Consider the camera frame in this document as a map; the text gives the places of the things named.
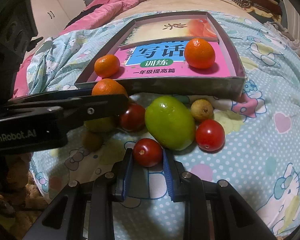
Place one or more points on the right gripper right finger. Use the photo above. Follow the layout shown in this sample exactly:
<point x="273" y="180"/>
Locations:
<point x="212" y="210"/>

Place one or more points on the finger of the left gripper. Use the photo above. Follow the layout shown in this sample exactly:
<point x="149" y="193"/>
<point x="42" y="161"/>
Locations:
<point x="79" y="109"/>
<point x="50" y="96"/>

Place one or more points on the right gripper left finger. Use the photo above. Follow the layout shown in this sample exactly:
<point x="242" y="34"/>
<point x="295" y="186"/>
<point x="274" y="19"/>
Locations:
<point x="64" y="216"/>

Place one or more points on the brown longan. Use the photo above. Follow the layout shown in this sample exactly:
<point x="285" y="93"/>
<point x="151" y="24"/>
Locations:
<point x="91" y="141"/>
<point x="201" y="110"/>

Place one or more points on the orange tangerine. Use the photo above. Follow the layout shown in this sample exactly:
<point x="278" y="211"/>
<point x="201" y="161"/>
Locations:
<point x="199" y="53"/>
<point x="106" y="66"/>
<point x="108" y="87"/>

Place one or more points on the red cherry tomato front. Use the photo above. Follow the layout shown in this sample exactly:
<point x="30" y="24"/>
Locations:
<point x="147" y="152"/>

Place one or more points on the red cherry tomato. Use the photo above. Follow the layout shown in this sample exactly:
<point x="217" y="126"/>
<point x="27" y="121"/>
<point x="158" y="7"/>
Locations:
<point x="133" y="119"/>
<point x="147" y="152"/>
<point x="210" y="136"/>

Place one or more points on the oval green jujube fruit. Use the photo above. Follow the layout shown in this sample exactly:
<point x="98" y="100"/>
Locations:
<point x="170" y="122"/>

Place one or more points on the person's left hand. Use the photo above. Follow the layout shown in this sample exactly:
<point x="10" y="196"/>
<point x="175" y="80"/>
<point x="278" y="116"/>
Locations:
<point x="21" y="202"/>

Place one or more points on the pear-shaped green fruit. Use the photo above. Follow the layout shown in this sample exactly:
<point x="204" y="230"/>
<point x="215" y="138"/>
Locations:
<point x="101" y="125"/>

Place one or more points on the red cherry tomato middle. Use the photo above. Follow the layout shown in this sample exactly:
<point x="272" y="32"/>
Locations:
<point x="133" y="119"/>

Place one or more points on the white wardrobe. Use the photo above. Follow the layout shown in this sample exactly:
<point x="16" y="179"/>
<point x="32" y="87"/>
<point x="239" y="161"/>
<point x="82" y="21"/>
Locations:
<point x="51" y="16"/>

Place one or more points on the Hello Kitty blue quilt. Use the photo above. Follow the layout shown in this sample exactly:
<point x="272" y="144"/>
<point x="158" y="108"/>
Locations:
<point x="260" y="159"/>

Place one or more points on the red cherry tomato right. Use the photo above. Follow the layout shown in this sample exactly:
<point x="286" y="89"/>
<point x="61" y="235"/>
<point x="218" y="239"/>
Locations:
<point x="210" y="136"/>

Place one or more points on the black garment on bed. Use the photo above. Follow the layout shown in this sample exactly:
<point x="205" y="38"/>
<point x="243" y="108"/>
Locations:
<point x="83" y="13"/>

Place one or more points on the pink quilted blanket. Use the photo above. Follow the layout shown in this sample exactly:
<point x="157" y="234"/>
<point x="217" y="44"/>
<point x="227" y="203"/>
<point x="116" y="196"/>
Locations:
<point x="102" y="15"/>

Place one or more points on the beige orange notebook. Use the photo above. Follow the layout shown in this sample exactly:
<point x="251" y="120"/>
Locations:
<point x="171" y="30"/>

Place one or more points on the pink Chinese workbook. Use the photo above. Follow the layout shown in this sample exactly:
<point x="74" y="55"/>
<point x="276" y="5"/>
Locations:
<point x="165" y="59"/>

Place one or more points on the grey cardboard box tray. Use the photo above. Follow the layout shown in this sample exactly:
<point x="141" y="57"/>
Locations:
<point x="220" y="87"/>

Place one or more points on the beige bed sheet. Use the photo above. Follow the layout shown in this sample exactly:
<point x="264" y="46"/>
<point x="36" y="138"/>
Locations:
<point x="225" y="6"/>

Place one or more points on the white grey crumpled cloth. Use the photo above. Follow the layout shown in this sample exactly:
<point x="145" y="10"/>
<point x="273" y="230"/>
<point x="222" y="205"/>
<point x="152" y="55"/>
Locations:
<point x="284" y="36"/>

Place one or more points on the cream pleated curtain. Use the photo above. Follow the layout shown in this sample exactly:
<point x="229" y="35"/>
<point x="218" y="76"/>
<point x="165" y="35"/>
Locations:
<point x="293" y="20"/>

